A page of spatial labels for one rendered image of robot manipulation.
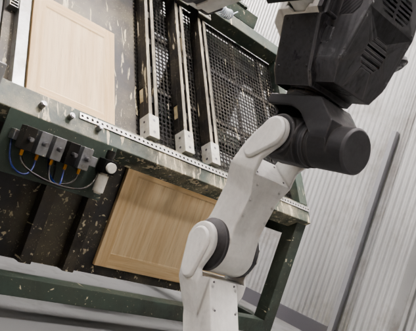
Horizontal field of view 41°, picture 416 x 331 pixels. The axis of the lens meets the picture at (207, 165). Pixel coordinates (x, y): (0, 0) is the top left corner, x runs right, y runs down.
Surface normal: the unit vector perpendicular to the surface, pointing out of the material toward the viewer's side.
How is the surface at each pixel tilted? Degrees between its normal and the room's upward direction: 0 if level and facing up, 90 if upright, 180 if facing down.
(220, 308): 60
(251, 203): 100
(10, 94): 56
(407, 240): 90
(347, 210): 90
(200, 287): 90
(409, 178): 90
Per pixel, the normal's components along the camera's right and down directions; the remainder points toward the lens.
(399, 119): -0.73, -0.30
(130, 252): 0.63, 0.17
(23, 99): 0.71, -0.40
